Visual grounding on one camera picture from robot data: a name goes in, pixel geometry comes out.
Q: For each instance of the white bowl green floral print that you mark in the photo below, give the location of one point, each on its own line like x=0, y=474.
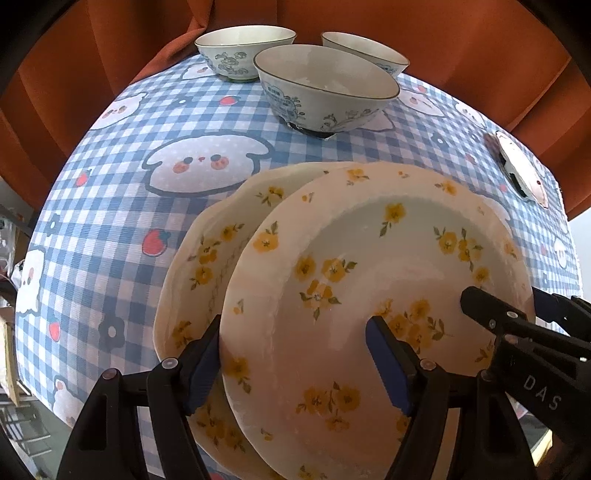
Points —
x=231, y=60

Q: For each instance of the yellow floral plate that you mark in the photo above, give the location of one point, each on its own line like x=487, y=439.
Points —
x=194, y=258
x=346, y=230

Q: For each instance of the white plate red figure print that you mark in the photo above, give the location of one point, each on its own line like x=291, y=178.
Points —
x=521, y=170

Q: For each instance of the orange curtain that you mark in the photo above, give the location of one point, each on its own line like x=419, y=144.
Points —
x=138, y=37

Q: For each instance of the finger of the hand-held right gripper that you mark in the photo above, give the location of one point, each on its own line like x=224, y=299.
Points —
x=565, y=311
x=489, y=311

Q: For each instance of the blue checked cartoon tablecloth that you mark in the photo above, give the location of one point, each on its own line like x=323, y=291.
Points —
x=115, y=207

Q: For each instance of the white bowl blue floral print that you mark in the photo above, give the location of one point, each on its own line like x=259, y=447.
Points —
x=360, y=46
x=323, y=69

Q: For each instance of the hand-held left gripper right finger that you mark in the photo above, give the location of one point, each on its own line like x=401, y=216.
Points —
x=388, y=364

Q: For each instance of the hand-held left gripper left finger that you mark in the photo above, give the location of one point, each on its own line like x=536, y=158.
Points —
x=203, y=369

